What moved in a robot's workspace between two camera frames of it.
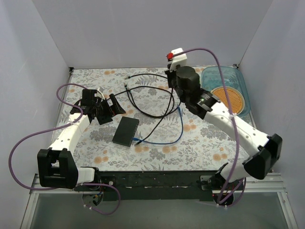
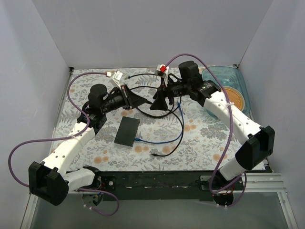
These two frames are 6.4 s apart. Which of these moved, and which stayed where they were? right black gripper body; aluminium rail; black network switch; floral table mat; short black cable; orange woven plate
Moved: short black cable; right black gripper body
Stayed: orange woven plate; floral table mat; aluminium rail; black network switch
